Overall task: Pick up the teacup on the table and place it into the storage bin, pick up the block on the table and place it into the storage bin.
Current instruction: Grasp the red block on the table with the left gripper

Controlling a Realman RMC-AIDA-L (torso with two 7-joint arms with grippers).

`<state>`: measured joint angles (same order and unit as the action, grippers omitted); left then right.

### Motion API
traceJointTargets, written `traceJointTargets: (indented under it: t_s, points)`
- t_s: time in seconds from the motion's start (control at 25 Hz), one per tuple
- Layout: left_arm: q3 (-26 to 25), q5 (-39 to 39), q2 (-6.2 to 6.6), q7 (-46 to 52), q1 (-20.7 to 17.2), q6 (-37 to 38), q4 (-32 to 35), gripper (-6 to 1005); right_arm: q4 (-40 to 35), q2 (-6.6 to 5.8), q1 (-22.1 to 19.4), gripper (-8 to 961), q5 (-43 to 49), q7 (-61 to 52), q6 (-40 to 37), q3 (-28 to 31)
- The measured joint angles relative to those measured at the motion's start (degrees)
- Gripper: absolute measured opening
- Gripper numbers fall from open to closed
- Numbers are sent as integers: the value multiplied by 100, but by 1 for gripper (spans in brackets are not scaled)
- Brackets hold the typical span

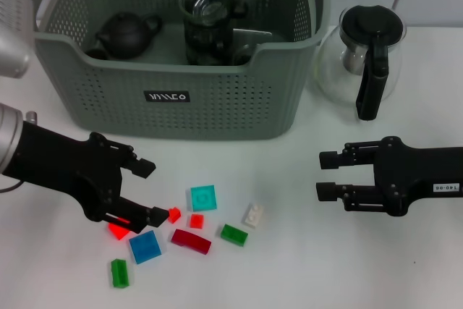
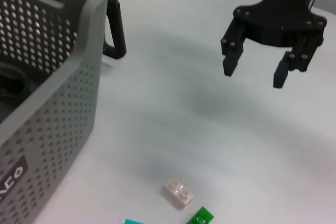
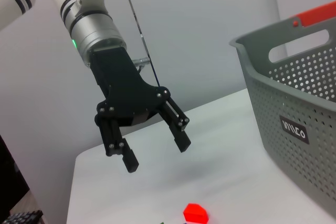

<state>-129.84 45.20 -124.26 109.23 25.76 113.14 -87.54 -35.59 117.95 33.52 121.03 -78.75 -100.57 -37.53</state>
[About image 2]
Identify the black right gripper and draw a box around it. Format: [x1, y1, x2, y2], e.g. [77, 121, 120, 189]
[220, 0, 328, 89]

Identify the white two-stud block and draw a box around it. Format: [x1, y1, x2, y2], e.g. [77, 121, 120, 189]
[162, 179, 194, 210]

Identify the green rectangular block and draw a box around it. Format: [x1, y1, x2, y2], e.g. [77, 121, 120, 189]
[186, 206, 215, 224]

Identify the grey perforated plastic storage bin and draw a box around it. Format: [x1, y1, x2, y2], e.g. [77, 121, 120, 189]
[0, 0, 120, 224]

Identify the glass carafe with black handle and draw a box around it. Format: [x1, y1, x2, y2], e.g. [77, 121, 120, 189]
[26, 0, 127, 60]

